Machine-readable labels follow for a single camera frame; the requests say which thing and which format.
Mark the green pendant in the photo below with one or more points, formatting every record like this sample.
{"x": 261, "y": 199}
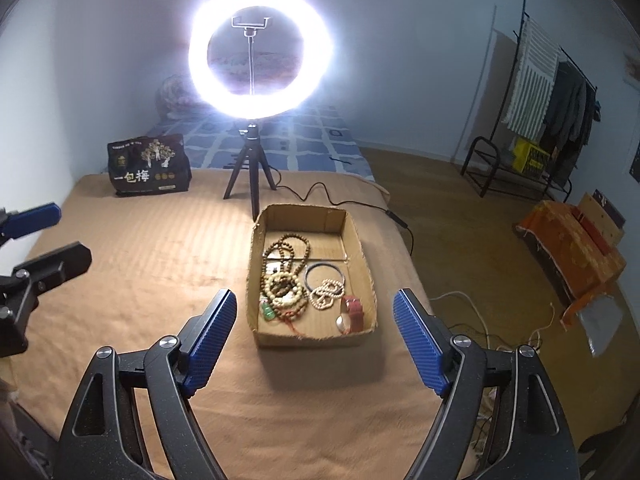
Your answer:
{"x": 268, "y": 312}

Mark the grey plastic bag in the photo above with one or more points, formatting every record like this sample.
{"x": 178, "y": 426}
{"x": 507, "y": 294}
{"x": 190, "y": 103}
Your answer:
{"x": 602, "y": 325}

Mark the orange covered box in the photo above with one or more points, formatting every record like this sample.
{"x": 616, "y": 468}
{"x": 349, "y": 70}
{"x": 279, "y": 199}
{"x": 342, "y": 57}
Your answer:
{"x": 560, "y": 240}

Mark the reddish bead strand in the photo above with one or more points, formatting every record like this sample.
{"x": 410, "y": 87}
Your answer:
{"x": 290, "y": 316}

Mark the black snack bag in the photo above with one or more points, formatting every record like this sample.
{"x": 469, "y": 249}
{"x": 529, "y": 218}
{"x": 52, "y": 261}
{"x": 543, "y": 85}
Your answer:
{"x": 150, "y": 175}

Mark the striped towel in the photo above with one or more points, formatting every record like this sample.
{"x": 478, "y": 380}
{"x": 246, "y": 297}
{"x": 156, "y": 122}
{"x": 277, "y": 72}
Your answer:
{"x": 530, "y": 85}

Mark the patterned pillow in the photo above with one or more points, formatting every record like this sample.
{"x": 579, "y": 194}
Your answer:
{"x": 172, "y": 95}

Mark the dark hanging clothes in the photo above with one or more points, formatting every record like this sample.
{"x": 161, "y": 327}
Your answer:
{"x": 565, "y": 110}

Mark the blue patterned bedsheet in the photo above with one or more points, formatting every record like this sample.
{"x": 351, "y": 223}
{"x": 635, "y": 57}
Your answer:
{"x": 320, "y": 145}

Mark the phone holder clamp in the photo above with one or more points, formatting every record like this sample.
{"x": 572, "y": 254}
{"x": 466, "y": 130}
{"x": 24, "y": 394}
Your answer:
{"x": 248, "y": 32}

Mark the black tripod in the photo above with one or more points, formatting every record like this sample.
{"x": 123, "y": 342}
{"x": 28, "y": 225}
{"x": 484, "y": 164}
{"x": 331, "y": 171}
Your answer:
{"x": 247, "y": 155}

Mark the yellow crate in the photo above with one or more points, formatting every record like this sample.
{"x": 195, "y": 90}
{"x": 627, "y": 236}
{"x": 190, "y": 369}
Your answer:
{"x": 530, "y": 157}

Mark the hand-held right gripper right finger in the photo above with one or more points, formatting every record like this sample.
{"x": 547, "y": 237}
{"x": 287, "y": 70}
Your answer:
{"x": 420, "y": 345}

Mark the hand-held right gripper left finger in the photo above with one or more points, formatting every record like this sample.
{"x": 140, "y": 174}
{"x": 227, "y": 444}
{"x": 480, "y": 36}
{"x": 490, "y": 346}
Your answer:
{"x": 210, "y": 345}

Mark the black metal stand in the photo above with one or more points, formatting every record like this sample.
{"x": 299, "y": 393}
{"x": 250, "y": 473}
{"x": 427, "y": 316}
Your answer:
{"x": 486, "y": 139}

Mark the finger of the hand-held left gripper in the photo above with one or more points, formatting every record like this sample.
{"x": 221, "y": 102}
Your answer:
{"x": 35, "y": 220}
{"x": 55, "y": 265}

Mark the thin blue bangle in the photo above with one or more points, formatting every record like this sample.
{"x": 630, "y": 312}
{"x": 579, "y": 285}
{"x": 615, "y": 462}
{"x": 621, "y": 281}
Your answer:
{"x": 306, "y": 280}

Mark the shallow cardboard box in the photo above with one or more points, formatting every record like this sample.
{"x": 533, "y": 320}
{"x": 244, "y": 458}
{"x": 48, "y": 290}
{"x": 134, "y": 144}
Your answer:
{"x": 300, "y": 220}

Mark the black clothes rack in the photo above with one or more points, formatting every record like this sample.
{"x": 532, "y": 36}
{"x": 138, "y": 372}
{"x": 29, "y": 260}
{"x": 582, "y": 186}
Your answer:
{"x": 524, "y": 15}

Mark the brown cardboard piece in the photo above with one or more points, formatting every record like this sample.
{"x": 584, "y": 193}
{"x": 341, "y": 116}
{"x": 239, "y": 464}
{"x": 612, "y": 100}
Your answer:
{"x": 600, "y": 215}

